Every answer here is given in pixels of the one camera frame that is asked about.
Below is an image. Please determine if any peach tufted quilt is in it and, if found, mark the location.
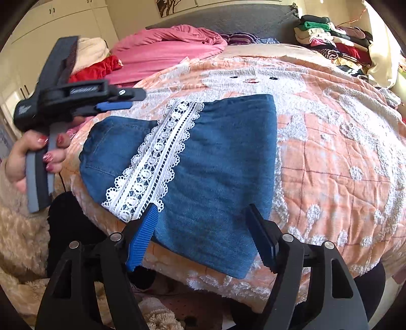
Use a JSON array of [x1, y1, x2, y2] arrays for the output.
[[60, 43, 406, 305]]

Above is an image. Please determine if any pile of folded clothes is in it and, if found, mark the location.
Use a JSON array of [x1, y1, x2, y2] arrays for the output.
[[293, 14, 375, 80]]

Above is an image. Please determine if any purple striped cloth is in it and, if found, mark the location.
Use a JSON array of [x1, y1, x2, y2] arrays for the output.
[[220, 32, 258, 45]]

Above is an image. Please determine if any red floral cloth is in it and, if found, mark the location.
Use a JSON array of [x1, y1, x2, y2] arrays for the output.
[[68, 55, 124, 85]]

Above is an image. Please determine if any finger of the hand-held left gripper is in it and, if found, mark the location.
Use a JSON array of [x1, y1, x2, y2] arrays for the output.
[[106, 88, 147, 103], [94, 101, 133, 112]]

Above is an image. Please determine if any pink blanket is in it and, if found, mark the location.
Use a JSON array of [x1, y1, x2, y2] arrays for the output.
[[103, 25, 228, 86]]

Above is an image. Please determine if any cream wardrobe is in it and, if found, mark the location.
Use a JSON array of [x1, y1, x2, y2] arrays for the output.
[[0, 0, 119, 134]]

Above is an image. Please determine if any grey padded headboard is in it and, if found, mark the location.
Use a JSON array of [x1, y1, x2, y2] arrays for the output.
[[146, 3, 300, 43]]

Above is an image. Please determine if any cream curtain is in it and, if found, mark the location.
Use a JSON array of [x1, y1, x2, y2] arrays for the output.
[[365, 0, 403, 90]]

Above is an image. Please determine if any tree branch wall painting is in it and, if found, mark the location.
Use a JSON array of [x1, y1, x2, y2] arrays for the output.
[[155, 0, 197, 16]]

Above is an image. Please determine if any person's left hand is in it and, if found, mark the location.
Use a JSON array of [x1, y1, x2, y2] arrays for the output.
[[6, 131, 69, 193]]

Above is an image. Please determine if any white striped cloth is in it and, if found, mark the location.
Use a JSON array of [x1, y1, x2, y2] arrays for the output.
[[377, 86, 402, 107]]

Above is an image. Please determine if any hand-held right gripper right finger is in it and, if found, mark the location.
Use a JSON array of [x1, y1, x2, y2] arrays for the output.
[[245, 204, 370, 330]]

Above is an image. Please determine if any white fluffy cloth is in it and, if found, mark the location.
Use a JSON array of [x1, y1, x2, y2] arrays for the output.
[[74, 37, 110, 65]]

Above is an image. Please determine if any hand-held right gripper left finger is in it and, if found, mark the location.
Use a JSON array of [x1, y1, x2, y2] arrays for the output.
[[35, 203, 159, 330]]

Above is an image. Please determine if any blue denim pants lace trim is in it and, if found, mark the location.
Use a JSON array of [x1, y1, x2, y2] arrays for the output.
[[79, 93, 279, 280]]

